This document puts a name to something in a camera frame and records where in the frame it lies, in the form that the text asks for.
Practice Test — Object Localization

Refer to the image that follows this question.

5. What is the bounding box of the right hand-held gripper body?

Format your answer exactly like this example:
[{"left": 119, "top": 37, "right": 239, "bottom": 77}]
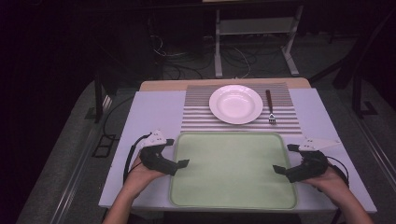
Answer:
[{"left": 285, "top": 137, "right": 341, "bottom": 184}]

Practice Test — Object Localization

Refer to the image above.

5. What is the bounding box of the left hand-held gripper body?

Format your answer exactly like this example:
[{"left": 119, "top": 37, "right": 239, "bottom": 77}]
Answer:
[{"left": 138, "top": 129, "right": 179, "bottom": 177}]

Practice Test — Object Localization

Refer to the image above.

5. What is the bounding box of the person's left hand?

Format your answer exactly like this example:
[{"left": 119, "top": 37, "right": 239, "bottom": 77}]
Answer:
[{"left": 122, "top": 154, "right": 166, "bottom": 196}]

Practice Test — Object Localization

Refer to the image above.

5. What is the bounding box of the person's right hand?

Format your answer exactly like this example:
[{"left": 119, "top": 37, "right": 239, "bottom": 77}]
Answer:
[{"left": 300, "top": 167, "right": 351, "bottom": 207}]

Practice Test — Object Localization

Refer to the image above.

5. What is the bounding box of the striped placemat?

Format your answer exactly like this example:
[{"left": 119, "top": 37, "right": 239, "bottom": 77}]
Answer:
[{"left": 180, "top": 82, "right": 304, "bottom": 135}]

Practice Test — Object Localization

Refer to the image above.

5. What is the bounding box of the green tray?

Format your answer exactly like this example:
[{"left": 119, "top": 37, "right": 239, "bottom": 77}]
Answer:
[{"left": 168, "top": 131, "right": 299, "bottom": 211}]

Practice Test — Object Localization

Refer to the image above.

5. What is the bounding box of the white plate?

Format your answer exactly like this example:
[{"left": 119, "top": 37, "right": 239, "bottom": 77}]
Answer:
[{"left": 208, "top": 84, "right": 264, "bottom": 126}]

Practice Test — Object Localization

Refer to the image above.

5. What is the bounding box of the black stand leg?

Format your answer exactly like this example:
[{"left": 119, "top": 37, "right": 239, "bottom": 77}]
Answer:
[{"left": 92, "top": 71, "right": 114, "bottom": 124}]

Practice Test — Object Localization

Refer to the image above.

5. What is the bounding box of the black stand foot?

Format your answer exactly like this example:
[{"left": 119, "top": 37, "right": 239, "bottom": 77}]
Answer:
[{"left": 350, "top": 74, "right": 379, "bottom": 119}]

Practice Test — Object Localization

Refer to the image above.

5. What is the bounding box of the grey metal stand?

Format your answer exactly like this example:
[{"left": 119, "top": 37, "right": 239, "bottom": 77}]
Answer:
[{"left": 214, "top": 4, "right": 304, "bottom": 79}]

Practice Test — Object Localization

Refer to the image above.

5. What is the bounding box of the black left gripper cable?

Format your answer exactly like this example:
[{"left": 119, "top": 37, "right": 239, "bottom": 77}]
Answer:
[{"left": 122, "top": 133, "right": 153, "bottom": 185}]

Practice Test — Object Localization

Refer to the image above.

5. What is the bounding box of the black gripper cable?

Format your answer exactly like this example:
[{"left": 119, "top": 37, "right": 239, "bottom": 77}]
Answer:
[
  {"left": 122, "top": 133, "right": 153, "bottom": 185},
  {"left": 325, "top": 154, "right": 350, "bottom": 189}
]

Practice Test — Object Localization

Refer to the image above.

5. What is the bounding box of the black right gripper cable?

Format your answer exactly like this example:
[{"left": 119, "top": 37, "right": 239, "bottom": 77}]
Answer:
[{"left": 325, "top": 154, "right": 350, "bottom": 189}]

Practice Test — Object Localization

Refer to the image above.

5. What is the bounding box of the fork with brown handle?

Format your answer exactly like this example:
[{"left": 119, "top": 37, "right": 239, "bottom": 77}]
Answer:
[{"left": 264, "top": 89, "right": 277, "bottom": 126}]

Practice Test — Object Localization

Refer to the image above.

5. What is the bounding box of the black floor bracket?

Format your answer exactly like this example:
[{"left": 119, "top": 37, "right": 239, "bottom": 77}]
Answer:
[{"left": 91, "top": 133, "right": 118, "bottom": 159}]

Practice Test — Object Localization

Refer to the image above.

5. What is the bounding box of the black floor cable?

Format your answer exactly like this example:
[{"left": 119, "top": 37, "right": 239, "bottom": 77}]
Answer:
[{"left": 102, "top": 95, "right": 135, "bottom": 142}]

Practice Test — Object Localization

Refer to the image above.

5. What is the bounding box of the tangle of floor cables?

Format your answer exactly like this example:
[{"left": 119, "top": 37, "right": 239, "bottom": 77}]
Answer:
[{"left": 148, "top": 33, "right": 254, "bottom": 80}]

